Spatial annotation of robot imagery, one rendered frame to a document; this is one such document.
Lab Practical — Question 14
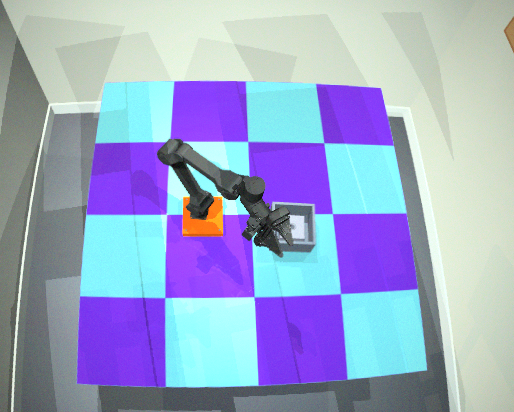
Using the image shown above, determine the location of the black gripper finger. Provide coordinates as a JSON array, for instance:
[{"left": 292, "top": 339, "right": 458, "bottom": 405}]
[
  {"left": 259, "top": 235, "right": 284, "bottom": 258},
  {"left": 270, "top": 216, "right": 294, "bottom": 246}
]

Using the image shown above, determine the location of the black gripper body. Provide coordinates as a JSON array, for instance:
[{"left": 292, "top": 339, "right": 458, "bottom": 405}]
[{"left": 248, "top": 202, "right": 290, "bottom": 247}]

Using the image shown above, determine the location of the white square plate with hole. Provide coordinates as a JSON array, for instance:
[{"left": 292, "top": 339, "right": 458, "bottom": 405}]
[{"left": 279, "top": 215, "right": 305, "bottom": 242}]

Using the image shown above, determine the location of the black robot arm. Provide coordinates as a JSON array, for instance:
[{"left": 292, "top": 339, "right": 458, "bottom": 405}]
[{"left": 157, "top": 138, "right": 267, "bottom": 242}]

